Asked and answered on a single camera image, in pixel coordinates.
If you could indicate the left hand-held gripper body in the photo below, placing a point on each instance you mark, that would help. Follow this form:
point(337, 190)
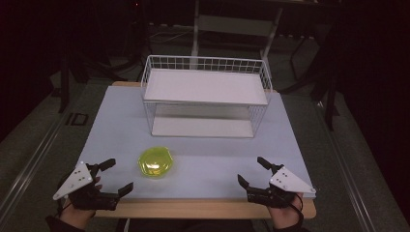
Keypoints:
point(77, 180)

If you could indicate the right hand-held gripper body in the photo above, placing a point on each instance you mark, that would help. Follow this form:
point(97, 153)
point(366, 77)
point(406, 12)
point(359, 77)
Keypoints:
point(280, 190)

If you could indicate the yellow-green hexagonal plate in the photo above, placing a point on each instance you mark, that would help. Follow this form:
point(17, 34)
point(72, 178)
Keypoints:
point(156, 161)

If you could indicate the person's right hand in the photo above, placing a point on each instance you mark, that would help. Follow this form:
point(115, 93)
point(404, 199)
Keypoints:
point(285, 214)

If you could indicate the dark stand leg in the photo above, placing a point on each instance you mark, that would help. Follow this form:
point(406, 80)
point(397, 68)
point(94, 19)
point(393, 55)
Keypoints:
point(332, 96)

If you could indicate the black floor bracket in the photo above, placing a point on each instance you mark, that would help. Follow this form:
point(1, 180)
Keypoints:
point(77, 119)

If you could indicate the metal frame stand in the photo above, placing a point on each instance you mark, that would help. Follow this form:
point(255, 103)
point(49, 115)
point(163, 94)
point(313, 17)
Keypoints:
point(235, 29)

